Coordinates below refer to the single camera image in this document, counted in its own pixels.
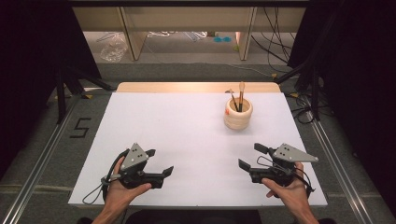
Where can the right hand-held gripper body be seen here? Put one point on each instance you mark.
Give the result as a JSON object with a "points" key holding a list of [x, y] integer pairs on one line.
{"points": [[292, 154]]}

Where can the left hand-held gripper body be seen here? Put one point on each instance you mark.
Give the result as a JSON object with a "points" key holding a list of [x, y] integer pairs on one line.
{"points": [[134, 157]]}

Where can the cream ribbed brush holder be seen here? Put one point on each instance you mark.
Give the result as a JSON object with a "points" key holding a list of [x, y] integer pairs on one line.
{"points": [[238, 119]]}

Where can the small thin makeup brush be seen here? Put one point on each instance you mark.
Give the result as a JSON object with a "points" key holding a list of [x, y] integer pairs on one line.
{"points": [[234, 102]]}

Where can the large makeup brush gold ferrule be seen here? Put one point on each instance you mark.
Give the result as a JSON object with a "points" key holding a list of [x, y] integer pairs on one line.
{"points": [[241, 96]]}

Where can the person's left hand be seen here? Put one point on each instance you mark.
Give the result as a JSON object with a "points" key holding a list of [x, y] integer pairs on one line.
{"points": [[121, 196]]}

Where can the person's right hand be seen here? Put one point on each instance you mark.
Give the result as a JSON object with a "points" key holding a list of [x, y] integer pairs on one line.
{"points": [[292, 196]]}

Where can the white table board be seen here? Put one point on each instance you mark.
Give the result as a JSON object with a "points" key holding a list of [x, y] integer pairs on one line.
{"points": [[193, 149]]}

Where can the person's lap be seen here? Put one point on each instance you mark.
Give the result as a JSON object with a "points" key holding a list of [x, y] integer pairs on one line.
{"points": [[193, 217]]}

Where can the black metal stand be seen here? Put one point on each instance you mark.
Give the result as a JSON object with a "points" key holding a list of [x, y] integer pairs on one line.
{"points": [[315, 93], [61, 99]]}

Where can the light wooden table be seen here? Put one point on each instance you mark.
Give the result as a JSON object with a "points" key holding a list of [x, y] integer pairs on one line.
{"points": [[186, 87]]}

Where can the dark curtain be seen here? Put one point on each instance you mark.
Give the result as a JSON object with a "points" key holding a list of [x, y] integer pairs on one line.
{"points": [[31, 62], [361, 77]]}

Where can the clear plastic bag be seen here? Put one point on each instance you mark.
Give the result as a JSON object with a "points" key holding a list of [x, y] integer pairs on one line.
{"points": [[113, 49]]}

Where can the blue round lid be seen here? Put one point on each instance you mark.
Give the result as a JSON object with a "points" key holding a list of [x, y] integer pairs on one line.
{"points": [[218, 39], [227, 39]]}

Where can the aluminium floor rail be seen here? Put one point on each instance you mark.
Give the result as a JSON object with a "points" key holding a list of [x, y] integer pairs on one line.
{"points": [[34, 180], [339, 174]]}

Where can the beige wooden desk frame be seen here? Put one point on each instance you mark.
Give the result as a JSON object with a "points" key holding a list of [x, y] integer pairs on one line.
{"points": [[186, 18]]}

